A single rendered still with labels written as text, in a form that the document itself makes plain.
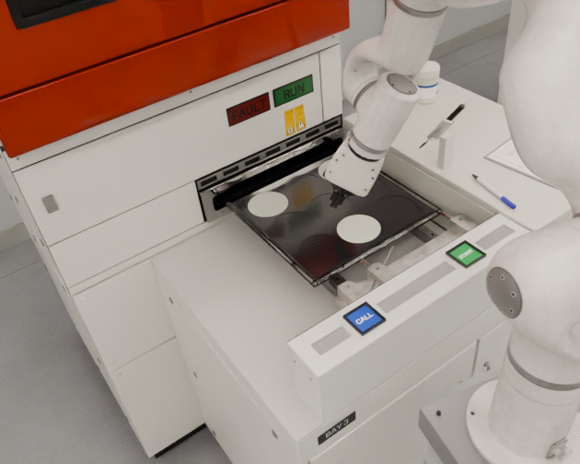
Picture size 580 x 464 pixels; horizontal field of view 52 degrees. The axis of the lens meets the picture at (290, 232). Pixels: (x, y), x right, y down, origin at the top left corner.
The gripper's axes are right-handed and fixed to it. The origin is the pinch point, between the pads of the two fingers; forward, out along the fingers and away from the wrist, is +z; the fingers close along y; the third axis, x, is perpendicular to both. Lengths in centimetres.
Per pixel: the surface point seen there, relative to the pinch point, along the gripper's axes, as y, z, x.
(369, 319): 13.7, -4.7, -31.4
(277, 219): -9.9, 13.6, -1.0
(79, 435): -39, 126, -25
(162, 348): -23, 63, -17
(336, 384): 13.1, 1.8, -42.4
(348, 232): 5.9, 6.1, -1.9
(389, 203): 12.2, 3.2, 10.3
